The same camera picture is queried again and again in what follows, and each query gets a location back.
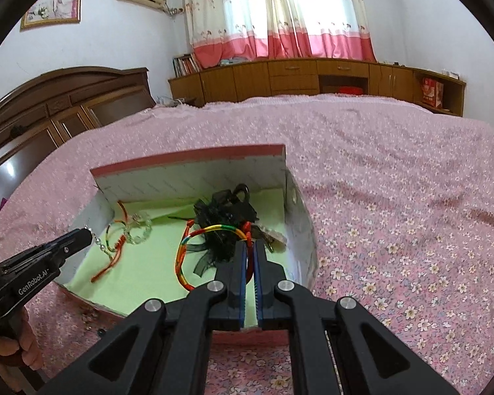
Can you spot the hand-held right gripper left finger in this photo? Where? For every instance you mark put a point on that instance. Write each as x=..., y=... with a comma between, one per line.
x=241, y=284

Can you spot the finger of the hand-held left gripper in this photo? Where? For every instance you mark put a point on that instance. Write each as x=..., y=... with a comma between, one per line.
x=72, y=243

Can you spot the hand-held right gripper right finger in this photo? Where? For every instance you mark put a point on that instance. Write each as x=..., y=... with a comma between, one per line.
x=260, y=284

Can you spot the rose gold hair clip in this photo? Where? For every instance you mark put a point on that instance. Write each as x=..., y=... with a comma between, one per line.
x=271, y=234

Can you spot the black lace hair bow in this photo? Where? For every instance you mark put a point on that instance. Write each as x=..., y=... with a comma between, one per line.
x=222, y=218

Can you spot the pink cardboard box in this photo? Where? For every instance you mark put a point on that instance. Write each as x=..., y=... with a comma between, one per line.
x=168, y=181

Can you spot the person's left hand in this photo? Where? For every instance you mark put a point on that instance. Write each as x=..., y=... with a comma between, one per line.
x=22, y=347

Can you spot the green foam liner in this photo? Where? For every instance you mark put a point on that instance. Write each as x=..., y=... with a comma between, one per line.
x=156, y=271

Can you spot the dark wooden headboard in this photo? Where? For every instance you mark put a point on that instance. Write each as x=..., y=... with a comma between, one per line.
x=66, y=103

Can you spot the pink floral bedsheet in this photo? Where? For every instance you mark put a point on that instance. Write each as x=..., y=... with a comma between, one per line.
x=395, y=193

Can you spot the long wooden cabinet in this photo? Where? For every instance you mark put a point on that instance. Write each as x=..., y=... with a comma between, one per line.
x=292, y=76

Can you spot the row of books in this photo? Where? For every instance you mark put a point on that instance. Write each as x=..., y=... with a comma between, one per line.
x=186, y=65

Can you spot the red cloth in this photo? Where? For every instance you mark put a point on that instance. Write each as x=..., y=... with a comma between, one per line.
x=350, y=90

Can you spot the light blue cloth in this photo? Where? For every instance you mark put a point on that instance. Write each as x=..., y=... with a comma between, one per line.
x=234, y=62

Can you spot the red gift box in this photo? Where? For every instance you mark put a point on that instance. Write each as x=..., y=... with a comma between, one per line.
x=432, y=92

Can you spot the white and pink curtain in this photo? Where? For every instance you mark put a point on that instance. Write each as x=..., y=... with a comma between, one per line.
x=280, y=8

